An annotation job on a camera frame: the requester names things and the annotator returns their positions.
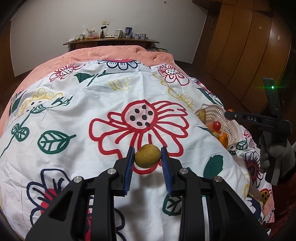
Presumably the large front orange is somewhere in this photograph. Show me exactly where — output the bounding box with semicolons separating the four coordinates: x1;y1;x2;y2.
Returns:
219;135;229;148

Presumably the red tomato front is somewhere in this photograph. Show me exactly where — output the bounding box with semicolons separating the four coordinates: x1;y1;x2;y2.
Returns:
212;121;221;132

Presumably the white plastic basket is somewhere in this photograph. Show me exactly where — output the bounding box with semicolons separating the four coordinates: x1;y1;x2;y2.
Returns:
200;105;239;149

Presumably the bag of oranges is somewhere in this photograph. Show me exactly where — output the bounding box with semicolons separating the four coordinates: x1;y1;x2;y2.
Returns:
206;121;222;134

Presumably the yellow banana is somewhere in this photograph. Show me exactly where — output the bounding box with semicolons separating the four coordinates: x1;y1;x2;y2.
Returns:
195;109;206;124

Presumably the small green yellow pear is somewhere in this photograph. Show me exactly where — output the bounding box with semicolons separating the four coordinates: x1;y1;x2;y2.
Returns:
135;144;161;169

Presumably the grey gloved right hand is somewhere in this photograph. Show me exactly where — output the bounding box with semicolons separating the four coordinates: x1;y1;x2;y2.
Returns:
259;131;295;186

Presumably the wooden wardrobe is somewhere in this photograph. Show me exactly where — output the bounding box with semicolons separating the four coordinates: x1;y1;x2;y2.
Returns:
193;1;292;113

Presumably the floral white bed sheet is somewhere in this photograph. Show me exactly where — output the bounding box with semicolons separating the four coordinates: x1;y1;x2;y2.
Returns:
1;59;273;238

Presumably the pink quilt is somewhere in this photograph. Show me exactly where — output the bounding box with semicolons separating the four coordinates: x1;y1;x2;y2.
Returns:
0;45;176;137

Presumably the brown wooden door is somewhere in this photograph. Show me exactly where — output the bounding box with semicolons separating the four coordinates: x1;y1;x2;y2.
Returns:
0;21;17;105

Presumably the blue white mug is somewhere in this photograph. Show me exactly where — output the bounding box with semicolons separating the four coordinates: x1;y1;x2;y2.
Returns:
125;27;132;39

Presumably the wooden headboard shelf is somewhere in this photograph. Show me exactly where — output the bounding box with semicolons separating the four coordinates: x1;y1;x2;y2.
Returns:
63;38;159;51

